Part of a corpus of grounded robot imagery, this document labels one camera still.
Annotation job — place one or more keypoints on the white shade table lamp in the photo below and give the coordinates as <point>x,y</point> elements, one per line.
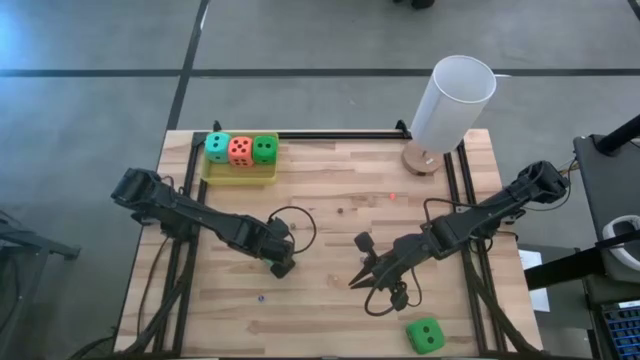
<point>450,110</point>

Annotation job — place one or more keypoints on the yellow translucent plastic bin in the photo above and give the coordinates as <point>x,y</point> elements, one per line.
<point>240,176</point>

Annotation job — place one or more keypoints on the keyboard with coloured keys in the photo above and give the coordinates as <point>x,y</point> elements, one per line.
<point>625,330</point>

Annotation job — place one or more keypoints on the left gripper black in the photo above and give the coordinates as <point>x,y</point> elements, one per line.
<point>272,245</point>

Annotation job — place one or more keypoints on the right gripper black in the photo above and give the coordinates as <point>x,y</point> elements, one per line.
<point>412,247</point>

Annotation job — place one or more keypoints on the dark grey cart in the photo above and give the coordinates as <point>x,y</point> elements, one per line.
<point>610,190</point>

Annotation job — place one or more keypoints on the orange foam die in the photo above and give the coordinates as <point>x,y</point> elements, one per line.
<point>241,155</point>

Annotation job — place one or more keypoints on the green foam die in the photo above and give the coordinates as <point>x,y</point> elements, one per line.
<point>265,157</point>
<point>417,345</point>

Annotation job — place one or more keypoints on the black pole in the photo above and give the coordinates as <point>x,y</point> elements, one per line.
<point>620,134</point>

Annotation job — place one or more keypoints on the black beam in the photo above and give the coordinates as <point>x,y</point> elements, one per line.
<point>565,267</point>

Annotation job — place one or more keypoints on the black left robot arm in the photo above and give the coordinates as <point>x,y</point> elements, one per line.
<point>200,217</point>

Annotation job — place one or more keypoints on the white paper sheet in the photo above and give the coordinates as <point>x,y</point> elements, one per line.
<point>531,260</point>

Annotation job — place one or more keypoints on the grey metal stand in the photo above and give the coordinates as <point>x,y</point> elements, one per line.
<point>45,241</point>

